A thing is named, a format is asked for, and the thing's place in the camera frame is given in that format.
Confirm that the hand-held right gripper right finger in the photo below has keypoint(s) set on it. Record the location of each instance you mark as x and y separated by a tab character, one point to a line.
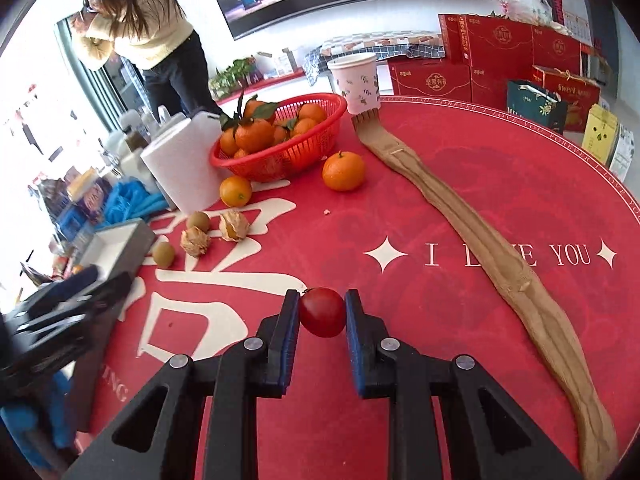
356	350

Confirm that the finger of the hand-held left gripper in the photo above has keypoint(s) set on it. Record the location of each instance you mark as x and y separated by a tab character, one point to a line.
90	302
65	287

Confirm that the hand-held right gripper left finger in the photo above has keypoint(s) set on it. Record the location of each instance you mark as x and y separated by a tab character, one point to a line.
287	350

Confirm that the red cherry tomato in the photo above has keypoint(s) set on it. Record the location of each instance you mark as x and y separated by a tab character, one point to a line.
322	312

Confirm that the grey box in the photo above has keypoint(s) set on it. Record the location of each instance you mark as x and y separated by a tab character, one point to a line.
125	245

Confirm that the small green fruit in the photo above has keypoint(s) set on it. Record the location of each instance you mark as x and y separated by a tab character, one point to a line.
163	254
198	221

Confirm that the husked physalis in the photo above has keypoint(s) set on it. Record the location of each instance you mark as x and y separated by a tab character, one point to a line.
234	225
196	241

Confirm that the mandarin with stem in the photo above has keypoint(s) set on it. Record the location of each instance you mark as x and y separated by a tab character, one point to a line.
343	172

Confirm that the red plastic basket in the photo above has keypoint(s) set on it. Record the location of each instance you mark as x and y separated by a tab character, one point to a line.
280	152

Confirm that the blue disposable gloves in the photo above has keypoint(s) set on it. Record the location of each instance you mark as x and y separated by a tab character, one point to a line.
135	202

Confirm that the white paper towel roll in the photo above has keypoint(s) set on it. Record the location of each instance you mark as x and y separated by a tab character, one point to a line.
185	170

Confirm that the brown capped bottle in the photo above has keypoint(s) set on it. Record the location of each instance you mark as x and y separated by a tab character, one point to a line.
135	140

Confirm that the small round orange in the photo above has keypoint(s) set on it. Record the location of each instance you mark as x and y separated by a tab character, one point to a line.
235	191

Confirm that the wooden back scratcher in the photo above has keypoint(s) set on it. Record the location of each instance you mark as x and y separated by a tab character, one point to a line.
500	250

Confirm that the red printed tablecloth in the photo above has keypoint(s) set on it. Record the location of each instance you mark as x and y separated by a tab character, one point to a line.
450	185

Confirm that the pile of oranges with leaves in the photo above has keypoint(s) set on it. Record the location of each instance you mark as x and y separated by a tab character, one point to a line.
255	135

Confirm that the white plastic jug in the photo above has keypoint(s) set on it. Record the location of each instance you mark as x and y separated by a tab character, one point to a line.
207	117

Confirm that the green potted plant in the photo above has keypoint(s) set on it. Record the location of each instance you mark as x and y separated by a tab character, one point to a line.
232	77

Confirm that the floral paper cup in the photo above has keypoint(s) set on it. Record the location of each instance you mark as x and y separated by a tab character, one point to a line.
355	82

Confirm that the red gift box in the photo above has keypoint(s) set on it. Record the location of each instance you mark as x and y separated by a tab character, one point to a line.
500	40
430	82
450	37
557	50
495	87

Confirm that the small white boxes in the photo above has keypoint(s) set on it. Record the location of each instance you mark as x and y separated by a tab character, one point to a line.
285	62

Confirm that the dark green gift bag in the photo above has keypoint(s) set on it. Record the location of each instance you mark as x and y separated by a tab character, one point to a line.
535	107

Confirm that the checkered cloth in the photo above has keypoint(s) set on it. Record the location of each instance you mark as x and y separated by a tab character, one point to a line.
390	45

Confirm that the yellow carton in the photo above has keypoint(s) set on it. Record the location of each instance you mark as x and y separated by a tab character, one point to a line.
600	135

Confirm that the white and green carton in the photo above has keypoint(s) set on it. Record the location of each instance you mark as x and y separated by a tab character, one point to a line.
622	152

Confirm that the clear plastic gift wrap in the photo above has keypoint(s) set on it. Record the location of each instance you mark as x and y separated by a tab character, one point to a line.
525	10

